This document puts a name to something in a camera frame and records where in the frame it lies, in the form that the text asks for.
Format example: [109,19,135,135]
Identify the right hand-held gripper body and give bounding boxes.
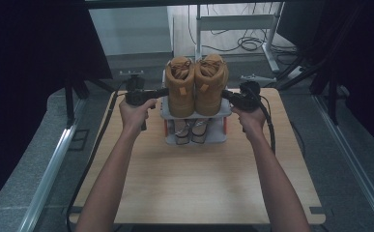
[237,74,277,112]

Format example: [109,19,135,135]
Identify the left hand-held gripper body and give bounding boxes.
[119,70,152,106]

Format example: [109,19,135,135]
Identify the tan lace-up boot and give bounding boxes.
[164,56,196,119]
[193,53,230,117]

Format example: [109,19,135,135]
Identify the grey two-tier shoe rack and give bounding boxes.
[159,69,233,146]

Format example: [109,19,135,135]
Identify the person's left hand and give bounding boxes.
[119,98,158,133]

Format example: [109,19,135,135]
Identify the white metal desk frame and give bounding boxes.
[193,1,285,73]

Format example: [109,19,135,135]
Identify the hand-held gripper cable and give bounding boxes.
[255,95,276,155]
[66,81,129,232]

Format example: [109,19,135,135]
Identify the right hand-held gripper cable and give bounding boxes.
[255,95,276,155]

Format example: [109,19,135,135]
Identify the thin black cable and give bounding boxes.
[290,122,306,156]

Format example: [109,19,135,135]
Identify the black curtain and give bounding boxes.
[0,0,113,220]
[277,0,374,156]

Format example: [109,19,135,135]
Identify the white power strip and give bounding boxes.
[286,65,304,80]

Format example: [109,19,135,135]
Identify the aluminium rail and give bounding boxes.
[16,98,87,232]
[313,95,374,231]

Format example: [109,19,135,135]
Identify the person's right hand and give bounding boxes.
[230,105,268,138]

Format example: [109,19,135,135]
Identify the left hand-held gripper cable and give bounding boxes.
[66,81,129,232]

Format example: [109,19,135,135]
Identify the black floor cables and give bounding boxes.
[187,3,299,55]

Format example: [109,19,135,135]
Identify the black silver heeled sandal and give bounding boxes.
[190,117,214,145]
[174,118,193,146]

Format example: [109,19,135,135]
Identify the black metal stand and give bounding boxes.
[265,47,342,126]
[63,75,116,128]

